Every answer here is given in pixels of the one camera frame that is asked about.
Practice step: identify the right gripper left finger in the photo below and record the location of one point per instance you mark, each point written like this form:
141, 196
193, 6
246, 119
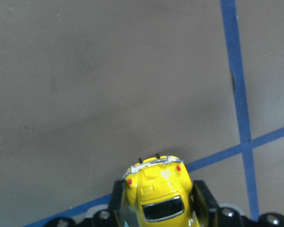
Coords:
111, 216

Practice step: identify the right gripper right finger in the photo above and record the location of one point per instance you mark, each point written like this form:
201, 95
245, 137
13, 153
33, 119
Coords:
210, 214

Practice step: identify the yellow beetle toy car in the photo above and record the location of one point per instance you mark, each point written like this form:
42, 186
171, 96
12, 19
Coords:
158, 190

